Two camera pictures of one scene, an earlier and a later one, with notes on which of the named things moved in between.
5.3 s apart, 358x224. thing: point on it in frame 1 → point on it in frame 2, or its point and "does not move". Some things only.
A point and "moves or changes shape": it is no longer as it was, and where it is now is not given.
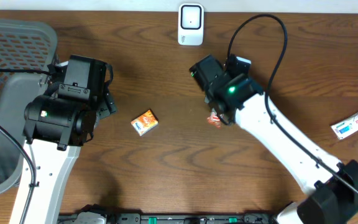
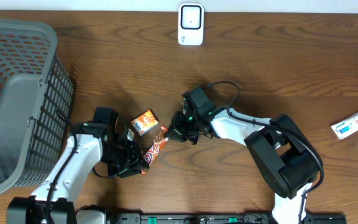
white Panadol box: x=352 y=125 does not move
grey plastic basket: x=11 y=44 does not move
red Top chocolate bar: x=215 y=121 moves or changes shape
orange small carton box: x=146 y=122 does not move
